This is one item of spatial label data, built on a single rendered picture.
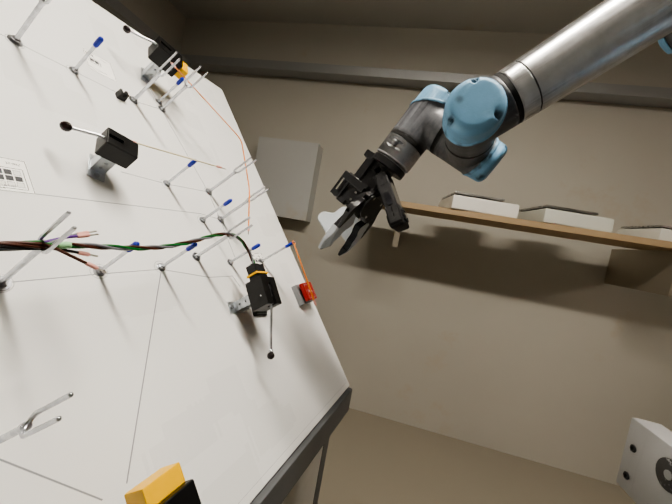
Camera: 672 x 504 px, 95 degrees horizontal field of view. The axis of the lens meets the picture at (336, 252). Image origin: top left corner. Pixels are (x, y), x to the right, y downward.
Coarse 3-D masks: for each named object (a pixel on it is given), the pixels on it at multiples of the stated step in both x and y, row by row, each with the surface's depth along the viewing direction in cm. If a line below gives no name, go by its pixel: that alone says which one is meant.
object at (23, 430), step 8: (72, 392) 22; (56, 400) 23; (64, 400) 22; (40, 408) 24; (48, 408) 23; (32, 416) 24; (24, 424) 24; (32, 424) 24; (48, 424) 21; (8, 432) 24; (16, 432) 24; (24, 432) 23; (32, 432) 22; (0, 440) 25
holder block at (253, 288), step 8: (256, 280) 58; (264, 280) 58; (272, 280) 60; (248, 288) 58; (256, 288) 58; (264, 288) 57; (272, 288) 59; (248, 296) 58; (256, 296) 57; (264, 296) 57; (272, 296) 59; (256, 304) 57; (264, 304) 56; (272, 304) 58
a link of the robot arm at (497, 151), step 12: (432, 144) 56; (444, 144) 54; (504, 144) 52; (444, 156) 56; (480, 156) 49; (492, 156) 51; (456, 168) 56; (468, 168) 54; (480, 168) 52; (492, 168) 53; (480, 180) 54
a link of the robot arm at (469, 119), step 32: (608, 0) 36; (640, 0) 34; (576, 32) 36; (608, 32) 35; (640, 32) 35; (512, 64) 40; (544, 64) 37; (576, 64) 37; (608, 64) 37; (448, 96) 40; (480, 96) 38; (512, 96) 39; (544, 96) 39; (448, 128) 41; (480, 128) 38
